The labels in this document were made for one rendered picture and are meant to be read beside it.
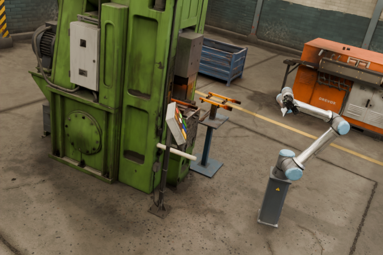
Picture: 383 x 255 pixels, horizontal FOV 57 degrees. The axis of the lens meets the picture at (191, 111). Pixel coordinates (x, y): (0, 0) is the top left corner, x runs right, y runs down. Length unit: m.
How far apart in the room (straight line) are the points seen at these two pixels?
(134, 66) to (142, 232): 1.64
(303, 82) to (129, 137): 3.96
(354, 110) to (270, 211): 3.40
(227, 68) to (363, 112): 2.72
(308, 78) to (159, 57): 4.03
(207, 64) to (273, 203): 4.39
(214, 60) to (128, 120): 4.01
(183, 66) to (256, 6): 8.11
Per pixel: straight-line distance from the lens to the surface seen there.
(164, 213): 3.87
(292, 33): 11.16
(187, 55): 3.51
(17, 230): 3.79
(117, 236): 3.62
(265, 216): 3.98
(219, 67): 7.52
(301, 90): 6.97
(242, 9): 11.74
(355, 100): 6.78
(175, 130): 3.16
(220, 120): 4.34
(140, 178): 4.04
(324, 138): 3.44
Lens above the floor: 2.58
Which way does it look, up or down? 25 degrees down
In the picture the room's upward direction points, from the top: 9 degrees clockwise
